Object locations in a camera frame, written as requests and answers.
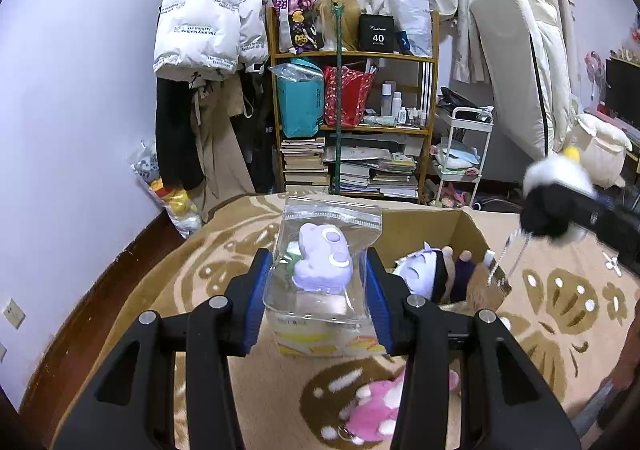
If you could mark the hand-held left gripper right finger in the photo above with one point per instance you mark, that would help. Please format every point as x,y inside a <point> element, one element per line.
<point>378,305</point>

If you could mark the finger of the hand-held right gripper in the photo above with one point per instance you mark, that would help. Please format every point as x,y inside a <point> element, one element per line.
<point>587,210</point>

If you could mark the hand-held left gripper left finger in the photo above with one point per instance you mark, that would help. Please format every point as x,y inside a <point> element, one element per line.
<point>255,305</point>

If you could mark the fluffy white and black plush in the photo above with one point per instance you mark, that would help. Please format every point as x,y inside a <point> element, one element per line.
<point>550,175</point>

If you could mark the white-haired doll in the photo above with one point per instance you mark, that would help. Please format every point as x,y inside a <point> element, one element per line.
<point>420,270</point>

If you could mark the purple plush toy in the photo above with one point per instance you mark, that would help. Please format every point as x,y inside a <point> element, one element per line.
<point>320,260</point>

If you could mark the printed cardboard box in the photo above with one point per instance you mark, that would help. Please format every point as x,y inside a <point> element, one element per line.
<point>427,230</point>

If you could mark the person's right forearm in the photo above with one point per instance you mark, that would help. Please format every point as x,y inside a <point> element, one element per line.
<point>631,345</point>

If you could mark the brown flower print blanket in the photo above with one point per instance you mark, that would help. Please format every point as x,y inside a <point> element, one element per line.
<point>210,250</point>

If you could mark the pink plush toy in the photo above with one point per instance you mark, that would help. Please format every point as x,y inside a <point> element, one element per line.
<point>375,410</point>

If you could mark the pile of books and papers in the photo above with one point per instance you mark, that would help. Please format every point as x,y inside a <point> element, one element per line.
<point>380,180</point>

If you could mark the black monitor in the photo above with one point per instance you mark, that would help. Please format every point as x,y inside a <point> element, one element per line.
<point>625,90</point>

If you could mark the plastic bag of plush toys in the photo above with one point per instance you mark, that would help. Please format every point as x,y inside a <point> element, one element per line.
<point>175,205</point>

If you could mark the pink desk fan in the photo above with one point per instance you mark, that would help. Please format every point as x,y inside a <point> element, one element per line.
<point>595,63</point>

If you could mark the white trolley cart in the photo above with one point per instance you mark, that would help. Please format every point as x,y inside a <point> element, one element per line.
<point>452,145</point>

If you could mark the stack of old books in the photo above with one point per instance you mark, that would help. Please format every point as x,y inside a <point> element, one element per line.
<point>302,163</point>

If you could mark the beige hanging garment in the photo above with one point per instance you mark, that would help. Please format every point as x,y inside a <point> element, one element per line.
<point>220,155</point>

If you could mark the green pole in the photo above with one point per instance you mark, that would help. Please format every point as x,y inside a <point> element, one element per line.
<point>339,150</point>

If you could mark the black bag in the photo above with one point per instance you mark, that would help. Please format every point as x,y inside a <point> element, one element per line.
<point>462,103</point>

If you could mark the black hanging clothes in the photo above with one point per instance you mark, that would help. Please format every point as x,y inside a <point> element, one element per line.
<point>260,140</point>

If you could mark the folded white mattress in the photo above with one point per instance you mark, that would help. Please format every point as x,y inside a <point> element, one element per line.
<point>520,45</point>

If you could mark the black hanging coat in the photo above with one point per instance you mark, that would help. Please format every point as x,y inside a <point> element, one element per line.
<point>170,140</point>

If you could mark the wooden shelf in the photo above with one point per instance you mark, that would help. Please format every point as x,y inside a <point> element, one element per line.
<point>434,95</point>

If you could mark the row of small bottles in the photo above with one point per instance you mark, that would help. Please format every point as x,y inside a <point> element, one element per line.
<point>387,103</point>

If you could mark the teal paper bag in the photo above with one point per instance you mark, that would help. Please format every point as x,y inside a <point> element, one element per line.
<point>297,105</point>

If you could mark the red gift bag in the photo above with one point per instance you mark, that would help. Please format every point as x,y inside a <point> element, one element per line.
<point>352,98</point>

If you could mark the white plastic bag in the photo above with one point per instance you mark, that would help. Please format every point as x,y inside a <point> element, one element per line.
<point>415,15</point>

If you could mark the black box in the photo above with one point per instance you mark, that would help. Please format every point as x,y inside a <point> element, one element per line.
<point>377,38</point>

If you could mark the blonde wig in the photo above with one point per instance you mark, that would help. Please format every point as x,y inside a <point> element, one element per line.
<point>351,25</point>

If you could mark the cartoon print bag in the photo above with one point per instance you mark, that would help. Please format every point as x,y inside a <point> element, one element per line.
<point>300,25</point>

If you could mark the white puffer jacket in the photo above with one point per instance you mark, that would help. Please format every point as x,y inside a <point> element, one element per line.
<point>200,20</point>

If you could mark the white wall outlet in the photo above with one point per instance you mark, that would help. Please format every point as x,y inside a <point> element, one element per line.
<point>14,314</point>

